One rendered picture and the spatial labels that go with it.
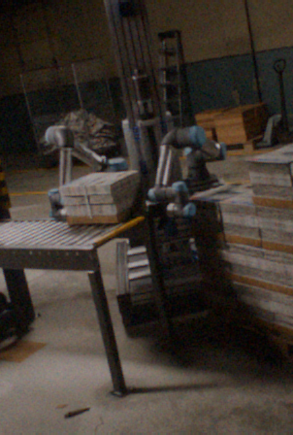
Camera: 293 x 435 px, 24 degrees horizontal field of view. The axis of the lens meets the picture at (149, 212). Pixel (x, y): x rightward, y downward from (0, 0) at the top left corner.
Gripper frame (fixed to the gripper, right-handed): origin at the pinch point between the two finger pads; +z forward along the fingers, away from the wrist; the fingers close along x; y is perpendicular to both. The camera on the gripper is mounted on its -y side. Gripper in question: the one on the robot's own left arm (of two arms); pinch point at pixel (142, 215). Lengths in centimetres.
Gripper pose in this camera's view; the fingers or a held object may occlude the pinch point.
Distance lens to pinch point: 393.4
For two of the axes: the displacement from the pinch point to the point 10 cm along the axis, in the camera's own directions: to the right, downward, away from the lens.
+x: -5.6, 3.0, -7.8
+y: -1.9, -9.5, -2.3
